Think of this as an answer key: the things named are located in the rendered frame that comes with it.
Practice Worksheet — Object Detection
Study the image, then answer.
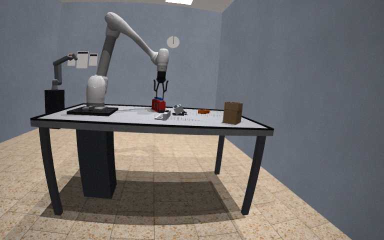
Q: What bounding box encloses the orange digital multimeter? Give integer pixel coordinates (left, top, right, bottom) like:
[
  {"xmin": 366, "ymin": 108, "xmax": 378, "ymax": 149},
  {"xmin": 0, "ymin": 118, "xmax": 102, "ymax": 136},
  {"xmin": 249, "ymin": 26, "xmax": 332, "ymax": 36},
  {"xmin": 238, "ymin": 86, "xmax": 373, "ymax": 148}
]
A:
[{"xmin": 198, "ymin": 109, "xmax": 210, "ymax": 114}]

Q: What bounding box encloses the small open brown cardboard box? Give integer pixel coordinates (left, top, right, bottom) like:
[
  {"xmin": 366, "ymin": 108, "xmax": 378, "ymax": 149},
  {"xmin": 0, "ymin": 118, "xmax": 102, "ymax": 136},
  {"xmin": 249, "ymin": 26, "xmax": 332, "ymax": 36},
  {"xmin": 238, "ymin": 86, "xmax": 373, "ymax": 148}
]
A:
[{"xmin": 223, "ymin": 101, "xmax": 243, "ymax": 125}]

